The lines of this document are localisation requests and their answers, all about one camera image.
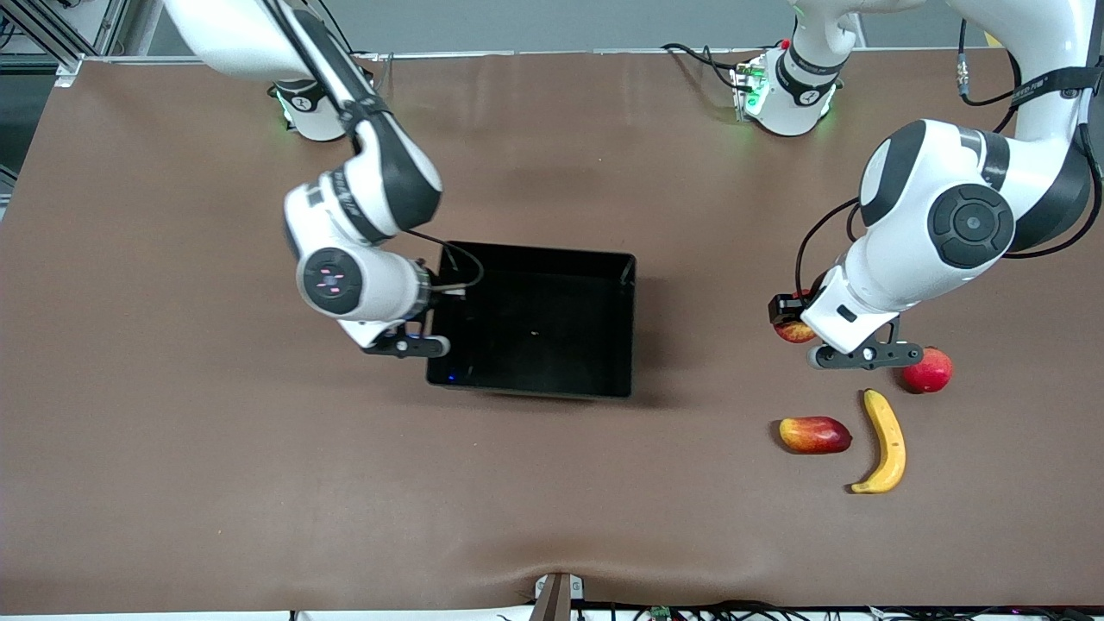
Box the red yellow apple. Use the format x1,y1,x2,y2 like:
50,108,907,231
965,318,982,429
774,289,818,345

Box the black plastic box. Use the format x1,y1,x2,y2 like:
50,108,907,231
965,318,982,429
425,240,637,400

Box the yellow banana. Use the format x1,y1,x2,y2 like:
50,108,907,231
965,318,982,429
850,388,907,495

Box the red yellow mango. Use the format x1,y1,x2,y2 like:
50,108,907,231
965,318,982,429
778,416,854,455

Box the brown table mat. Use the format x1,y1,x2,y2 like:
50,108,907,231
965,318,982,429
0,47,1104,615

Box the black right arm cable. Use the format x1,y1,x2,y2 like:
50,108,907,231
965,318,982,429
404,227,486,294

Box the black base power cable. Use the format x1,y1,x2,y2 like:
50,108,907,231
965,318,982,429
686,47,744,91
661,41,743,72

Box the thin black cable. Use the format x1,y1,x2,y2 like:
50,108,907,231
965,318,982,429
317,0,356,54

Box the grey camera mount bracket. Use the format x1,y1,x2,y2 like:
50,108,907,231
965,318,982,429
533,572,585,621

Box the aluminium frame struts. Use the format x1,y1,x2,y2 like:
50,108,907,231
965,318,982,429
0,0,130,87

